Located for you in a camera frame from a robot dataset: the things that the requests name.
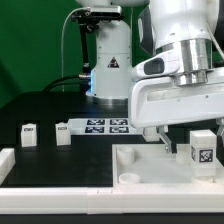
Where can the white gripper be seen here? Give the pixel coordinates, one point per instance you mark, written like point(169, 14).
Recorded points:
point(155, 100)

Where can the white square tabletop part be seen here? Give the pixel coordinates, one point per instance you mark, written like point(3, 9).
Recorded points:
point(151, 164)

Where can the white U-shaped obstacle fence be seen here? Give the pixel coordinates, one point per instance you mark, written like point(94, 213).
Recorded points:
point(122, 198)

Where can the white marker base plate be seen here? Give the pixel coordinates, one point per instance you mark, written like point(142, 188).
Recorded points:
point(102, 126)

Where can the black camera stand pole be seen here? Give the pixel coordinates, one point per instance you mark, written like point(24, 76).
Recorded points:
point(85, 28)

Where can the black camera on stand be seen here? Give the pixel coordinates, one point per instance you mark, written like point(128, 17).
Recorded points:
point(97, 13)

